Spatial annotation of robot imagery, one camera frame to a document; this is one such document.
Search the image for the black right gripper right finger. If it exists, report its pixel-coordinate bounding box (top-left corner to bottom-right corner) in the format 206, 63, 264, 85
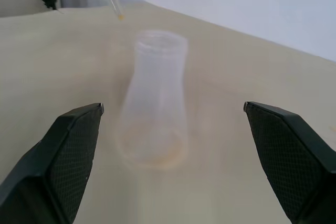
243, 101, 336, 224

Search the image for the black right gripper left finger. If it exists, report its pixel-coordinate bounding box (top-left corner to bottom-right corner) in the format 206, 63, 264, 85
0, 102, 105, 224

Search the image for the clear plastic bottle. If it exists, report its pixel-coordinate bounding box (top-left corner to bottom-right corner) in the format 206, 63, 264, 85
115, 30, 189, 170

